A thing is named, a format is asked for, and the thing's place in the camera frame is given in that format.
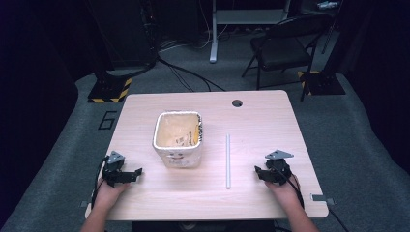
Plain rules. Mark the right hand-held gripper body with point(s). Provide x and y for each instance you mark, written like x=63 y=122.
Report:
x=278 y=166

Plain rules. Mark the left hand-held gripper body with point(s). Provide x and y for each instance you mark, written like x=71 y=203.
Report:
x=114 y=165

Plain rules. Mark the person's left hand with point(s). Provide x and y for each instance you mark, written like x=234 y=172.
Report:
x=108 y=195

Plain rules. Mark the white plastic straw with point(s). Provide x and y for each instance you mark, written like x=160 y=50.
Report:
x=228 y=161

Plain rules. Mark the white bin with bag liner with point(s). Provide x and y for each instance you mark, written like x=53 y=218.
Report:
x=177 y=138

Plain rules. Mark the black stand base striped edge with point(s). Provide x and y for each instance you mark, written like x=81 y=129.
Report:
x=322 y=83
x=109 y=90

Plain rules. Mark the black folding chair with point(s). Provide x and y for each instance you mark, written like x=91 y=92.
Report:
x=280 y=48

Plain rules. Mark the dark equipment cabinet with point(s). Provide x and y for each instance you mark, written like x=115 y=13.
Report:
x=122 y=32

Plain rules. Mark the grey metal table bracket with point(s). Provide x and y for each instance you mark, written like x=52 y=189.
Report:
x=84 y=204
x=320 y=197

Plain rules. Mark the white desk frame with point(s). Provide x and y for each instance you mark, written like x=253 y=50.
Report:
x=225 y=16

